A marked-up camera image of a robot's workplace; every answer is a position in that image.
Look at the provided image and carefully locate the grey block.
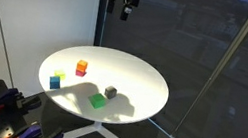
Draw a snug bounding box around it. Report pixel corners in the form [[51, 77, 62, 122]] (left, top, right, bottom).
[[103, 84, 119, 101]]

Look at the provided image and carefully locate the orange block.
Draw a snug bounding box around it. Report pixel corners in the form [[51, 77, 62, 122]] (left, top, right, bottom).
[[75, 58, 90, 73]]

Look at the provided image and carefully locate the pink block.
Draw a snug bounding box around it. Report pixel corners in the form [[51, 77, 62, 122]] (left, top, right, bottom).
[[74, 68, 88, 79]]

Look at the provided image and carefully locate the yellow-green block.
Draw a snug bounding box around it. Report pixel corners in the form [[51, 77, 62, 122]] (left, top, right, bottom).
[[52, 68, 68, 82]]

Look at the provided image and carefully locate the green block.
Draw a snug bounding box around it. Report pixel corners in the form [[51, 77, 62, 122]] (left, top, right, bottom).
[[86, 91, 109, 111]]

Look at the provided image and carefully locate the blue block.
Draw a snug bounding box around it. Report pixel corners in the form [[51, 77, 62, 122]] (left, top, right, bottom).
[[48, 74, 63, 92]]

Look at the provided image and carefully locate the grey window mullion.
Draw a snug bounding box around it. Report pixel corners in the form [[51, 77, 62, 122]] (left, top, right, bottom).
[[171, 0, 248, 138]]

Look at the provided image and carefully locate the white table base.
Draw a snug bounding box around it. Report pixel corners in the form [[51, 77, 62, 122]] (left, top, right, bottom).
[[51, 112, 144, 138]]

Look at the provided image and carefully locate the purple black spring clamp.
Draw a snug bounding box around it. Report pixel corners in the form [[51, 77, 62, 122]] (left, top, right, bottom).
[[0, 85, 44, 121], [5, 118, 66, 138]]

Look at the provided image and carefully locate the window corner post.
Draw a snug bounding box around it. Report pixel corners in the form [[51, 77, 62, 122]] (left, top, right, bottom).
[[91, 0, 110, 48]]

